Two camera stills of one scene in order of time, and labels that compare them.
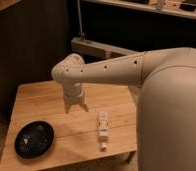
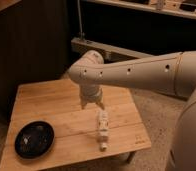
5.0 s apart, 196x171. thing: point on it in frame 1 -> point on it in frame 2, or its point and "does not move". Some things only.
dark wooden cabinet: x=27 y=37 does not move
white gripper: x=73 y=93 -> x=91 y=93
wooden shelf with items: x=193 y=9 does not move
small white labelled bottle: x=103 y=130 does not move
